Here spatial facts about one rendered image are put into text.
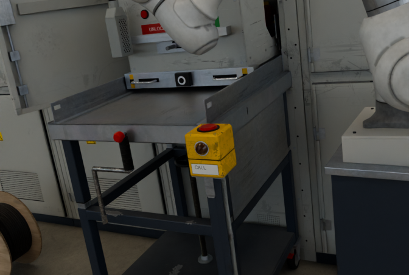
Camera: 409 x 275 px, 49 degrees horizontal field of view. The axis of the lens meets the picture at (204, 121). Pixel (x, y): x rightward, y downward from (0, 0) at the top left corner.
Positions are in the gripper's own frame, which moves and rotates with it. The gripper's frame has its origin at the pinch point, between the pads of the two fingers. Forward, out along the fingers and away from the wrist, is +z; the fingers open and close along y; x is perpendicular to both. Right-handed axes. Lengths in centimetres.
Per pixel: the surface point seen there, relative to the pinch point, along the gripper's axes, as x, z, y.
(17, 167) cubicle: -87, 29, -152
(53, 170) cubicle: -87, 30, -124
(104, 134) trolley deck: -42, -37, -22
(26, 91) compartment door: -31, -21, -70
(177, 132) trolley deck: -41, -37, 4
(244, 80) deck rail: -32.6, -8.2, 13.7
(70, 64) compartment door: -25, -1, -64
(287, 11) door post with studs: -15.5, 31.1, 17.5
